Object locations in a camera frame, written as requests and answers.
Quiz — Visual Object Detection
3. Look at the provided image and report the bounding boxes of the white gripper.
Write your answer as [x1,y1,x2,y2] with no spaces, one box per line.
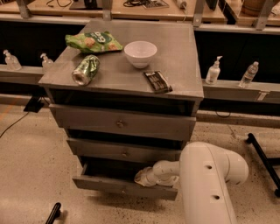
[134,167,158,186]

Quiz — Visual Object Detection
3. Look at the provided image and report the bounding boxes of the grey bottom drawer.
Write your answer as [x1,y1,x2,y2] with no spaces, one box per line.
[73,157,178,200]

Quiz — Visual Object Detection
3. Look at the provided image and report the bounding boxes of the grey drawer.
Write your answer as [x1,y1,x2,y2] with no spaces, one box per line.
[67,137,180,163]
[73,157,178,200]
[50,104,196,141]

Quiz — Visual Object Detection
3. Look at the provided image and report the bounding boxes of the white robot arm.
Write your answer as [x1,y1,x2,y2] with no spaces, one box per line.
[134,142,249,224]

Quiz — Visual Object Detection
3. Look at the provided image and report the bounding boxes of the grey middle drawer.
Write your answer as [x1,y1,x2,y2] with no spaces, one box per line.
[67,137,180,163]

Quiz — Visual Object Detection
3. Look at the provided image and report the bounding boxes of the grey top drawer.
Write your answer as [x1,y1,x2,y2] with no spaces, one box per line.
[50,104,196,141]

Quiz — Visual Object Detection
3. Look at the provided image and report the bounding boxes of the grey wooden drawer cabinet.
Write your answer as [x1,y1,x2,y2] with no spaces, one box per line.
[38,19,205,188]

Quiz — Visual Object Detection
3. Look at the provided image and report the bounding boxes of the black base leg bottom left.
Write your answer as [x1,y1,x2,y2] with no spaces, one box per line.
[45,202,61,224]

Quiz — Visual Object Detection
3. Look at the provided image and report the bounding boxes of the black base leg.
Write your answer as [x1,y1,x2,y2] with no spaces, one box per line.
[246,133,280,198]
[45,202,61,224]

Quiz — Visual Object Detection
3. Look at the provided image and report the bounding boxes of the black snack packet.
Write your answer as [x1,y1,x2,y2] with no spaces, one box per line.
[143,71,172,94]

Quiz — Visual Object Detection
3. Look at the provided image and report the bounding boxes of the crushed green soda can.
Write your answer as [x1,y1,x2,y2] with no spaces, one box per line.
[72,55,100,86]

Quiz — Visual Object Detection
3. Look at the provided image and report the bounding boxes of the white bowl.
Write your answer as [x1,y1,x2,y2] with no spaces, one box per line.
[124,41,158,68]

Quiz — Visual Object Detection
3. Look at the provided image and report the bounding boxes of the white pump bottle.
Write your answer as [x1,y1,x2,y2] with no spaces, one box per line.
[206,56,221,85]

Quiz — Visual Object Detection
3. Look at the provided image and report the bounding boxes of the black base leg right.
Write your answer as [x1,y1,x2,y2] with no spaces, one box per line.
[246,133,280,198]

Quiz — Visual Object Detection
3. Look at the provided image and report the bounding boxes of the green snack bag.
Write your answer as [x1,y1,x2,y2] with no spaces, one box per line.
[65,31,123,53]

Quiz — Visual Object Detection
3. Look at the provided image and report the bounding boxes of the clear water bottle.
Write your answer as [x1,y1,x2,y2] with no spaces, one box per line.
[239,61,259,88]

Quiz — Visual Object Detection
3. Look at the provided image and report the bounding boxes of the clear sanitizer bottle near cabinet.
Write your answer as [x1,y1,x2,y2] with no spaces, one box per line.
[40,52,53,73]

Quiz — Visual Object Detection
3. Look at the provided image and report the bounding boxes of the clear sanitizer bottle far left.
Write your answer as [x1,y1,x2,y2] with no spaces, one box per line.
[3,50,22,71]

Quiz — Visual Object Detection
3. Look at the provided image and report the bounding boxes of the wooden workbench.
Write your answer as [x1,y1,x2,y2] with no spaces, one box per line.
[0,0,280,28]

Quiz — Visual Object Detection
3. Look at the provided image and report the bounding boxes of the black bracket foot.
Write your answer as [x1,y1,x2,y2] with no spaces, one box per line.
[24,96,44,113]

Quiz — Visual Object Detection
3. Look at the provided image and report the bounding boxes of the black floor cable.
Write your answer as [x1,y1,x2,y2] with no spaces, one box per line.
[0,111,30,139]

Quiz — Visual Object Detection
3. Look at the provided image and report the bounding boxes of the grey metal rail shelf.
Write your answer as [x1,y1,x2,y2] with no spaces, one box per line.
[0,64,280,104]

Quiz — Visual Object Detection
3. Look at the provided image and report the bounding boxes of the black cables on bench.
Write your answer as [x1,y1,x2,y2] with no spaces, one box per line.
[122,0,152,9]

